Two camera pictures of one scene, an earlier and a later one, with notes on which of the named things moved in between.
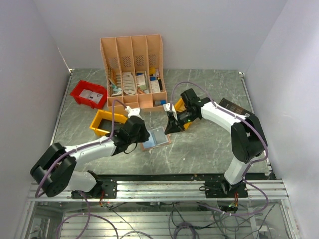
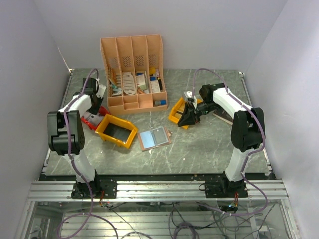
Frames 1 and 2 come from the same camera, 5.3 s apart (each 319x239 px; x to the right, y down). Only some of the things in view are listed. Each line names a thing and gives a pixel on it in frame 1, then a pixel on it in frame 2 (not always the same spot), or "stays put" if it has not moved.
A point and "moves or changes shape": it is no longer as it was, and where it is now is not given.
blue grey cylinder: x=160 y=102 stays put
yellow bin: x=102 y=122 moves or changes shape
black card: x=160 y=136 stays put
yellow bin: x=181 y=106 stays put
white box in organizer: x=141 y=81 stays put
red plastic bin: x=82 y=84 moves or changes shape
